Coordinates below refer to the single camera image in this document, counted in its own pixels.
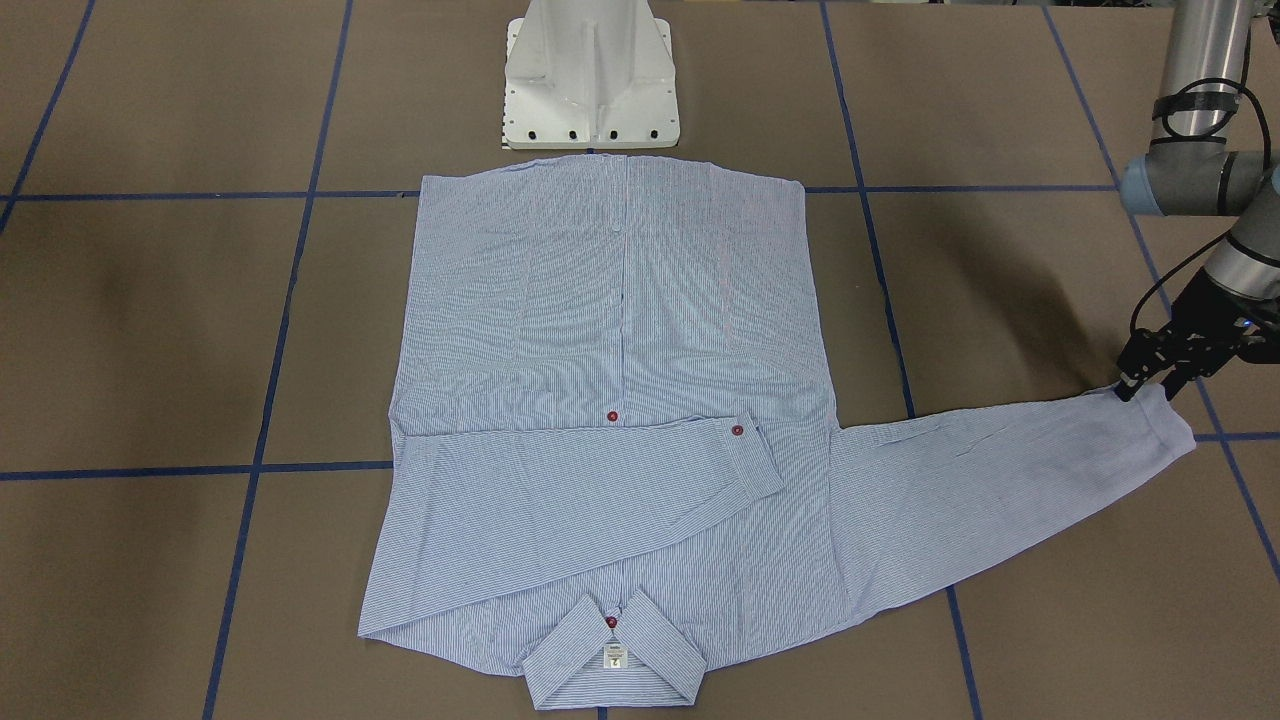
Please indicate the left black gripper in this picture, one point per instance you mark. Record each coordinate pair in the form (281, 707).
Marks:
(1207, 308)

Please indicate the light blue striped shirt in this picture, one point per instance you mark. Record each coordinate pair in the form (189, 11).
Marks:
(617, 463)

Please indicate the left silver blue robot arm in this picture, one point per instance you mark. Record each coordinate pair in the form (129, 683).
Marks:
(1212, 153)

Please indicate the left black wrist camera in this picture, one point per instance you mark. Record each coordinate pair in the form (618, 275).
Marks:
(1260, 346)

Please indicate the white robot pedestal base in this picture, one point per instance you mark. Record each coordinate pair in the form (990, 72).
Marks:
(590, 75)

